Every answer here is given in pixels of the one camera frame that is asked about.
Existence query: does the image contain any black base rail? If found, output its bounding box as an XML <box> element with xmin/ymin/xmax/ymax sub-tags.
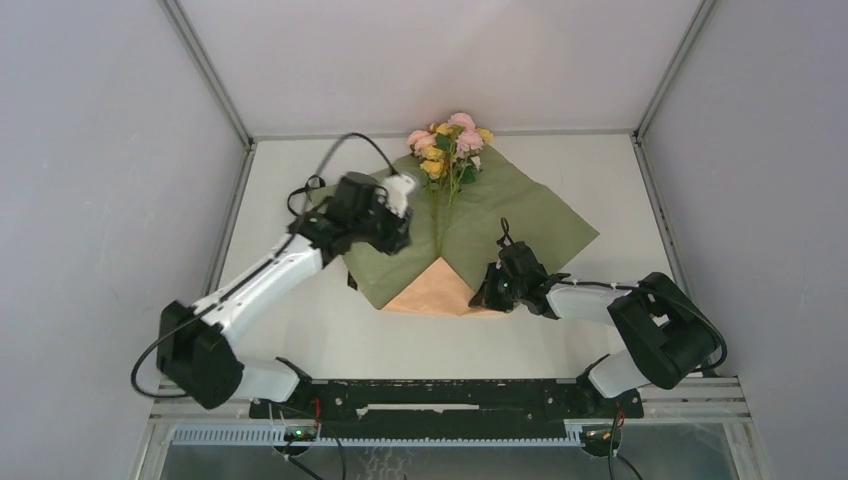
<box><xmin>249</xmin><ymin>379</ymin><xmax>644</xmax><ymax>440</ymax></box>

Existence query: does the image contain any pink fake flower stem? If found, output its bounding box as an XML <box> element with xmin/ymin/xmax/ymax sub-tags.
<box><xmin>406</xmin><ymin>112</ymin><xmax>493</xmax><ymax>196</ymax></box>

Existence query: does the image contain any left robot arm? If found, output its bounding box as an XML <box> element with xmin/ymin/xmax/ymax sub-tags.
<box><xmin>144</xmin><ymin>172</ymin><xmax>418</xmax><ymax>417</ymax></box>

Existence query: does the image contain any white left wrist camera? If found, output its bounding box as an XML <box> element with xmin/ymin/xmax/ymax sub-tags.
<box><xmin>380</xmin><ymin>173</ymin><xmax>418</xmax><ymax>218</ymax></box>

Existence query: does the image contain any yellow fake flower stem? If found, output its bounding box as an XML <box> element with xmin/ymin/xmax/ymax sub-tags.
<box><xmin>411</xmin><ymin>122</ymin><xmax>494</xmax><ymax>256</ymax></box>

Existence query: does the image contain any white slotted cable duct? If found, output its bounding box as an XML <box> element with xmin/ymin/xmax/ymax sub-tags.
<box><xmin>172</xmin><ymin>425</ymin><xmax>584</xmax><ymax>447</ymax></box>

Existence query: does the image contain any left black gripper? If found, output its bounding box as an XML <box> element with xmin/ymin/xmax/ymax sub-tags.
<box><xmin>351</xmin><ymin>193</ymin><xmax>413</xmax><ymax>257</ymax></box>

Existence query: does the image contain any black ribbon with gold text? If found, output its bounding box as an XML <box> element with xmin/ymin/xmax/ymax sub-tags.
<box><xmin>286</xmin><ymin>174</ymin><xmax>360</xmax><ymax>293</ymax></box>

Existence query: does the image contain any two-sided peach green wrapping paper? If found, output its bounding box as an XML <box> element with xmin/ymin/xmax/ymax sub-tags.
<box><xmin>343</xmin><ymin>147</ymin><xmax>599</xmax><ymax>317</ymax></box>

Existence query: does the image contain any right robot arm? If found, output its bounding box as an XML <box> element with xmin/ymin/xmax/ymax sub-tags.
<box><xmin>469</xmin><ymin>242</ymin><xmax>727</xmax><ymax>416</ymax></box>

